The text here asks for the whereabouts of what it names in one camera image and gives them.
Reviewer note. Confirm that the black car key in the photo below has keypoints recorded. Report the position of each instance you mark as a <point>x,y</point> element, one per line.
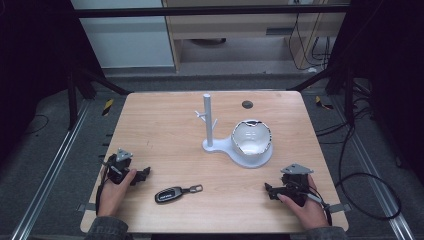
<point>170,194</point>

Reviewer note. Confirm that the white cabinet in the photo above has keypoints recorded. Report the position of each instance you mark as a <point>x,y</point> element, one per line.
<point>123,40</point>

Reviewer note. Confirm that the metal table bracket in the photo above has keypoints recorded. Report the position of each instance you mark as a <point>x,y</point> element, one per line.
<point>340,208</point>
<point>85,207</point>

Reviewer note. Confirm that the white key stand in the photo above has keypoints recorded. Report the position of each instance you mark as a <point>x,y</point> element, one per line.
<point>208,126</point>

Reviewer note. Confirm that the black stand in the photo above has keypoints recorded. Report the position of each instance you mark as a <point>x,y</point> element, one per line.
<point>340,83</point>
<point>80,83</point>

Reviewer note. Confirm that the white bowl with silver rim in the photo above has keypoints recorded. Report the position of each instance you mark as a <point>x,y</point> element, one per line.
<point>251,138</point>

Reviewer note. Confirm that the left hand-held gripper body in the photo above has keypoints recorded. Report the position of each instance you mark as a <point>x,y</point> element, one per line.
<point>117,166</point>

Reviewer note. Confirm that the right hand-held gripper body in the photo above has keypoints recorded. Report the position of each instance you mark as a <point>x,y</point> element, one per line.
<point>295,183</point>

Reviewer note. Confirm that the yellow black striped tape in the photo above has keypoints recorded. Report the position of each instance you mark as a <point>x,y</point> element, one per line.
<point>107,106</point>
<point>322,103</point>

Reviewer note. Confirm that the wooden desk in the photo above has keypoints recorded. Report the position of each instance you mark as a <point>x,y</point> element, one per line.
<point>233,30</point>

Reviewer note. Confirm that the dark table grommet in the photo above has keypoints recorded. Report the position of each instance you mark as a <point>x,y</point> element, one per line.
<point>247,104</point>

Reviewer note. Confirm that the metal floor rail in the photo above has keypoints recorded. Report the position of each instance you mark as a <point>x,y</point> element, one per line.
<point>376,180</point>
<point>50,173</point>

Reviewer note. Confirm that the person's left hand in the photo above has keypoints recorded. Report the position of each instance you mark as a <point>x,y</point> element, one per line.
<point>113,196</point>

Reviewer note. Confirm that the person's right hand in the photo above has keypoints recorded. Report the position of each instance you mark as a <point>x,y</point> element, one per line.
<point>308,211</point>

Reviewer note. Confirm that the black horizontal bar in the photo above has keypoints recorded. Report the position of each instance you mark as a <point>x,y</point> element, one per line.
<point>206,12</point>

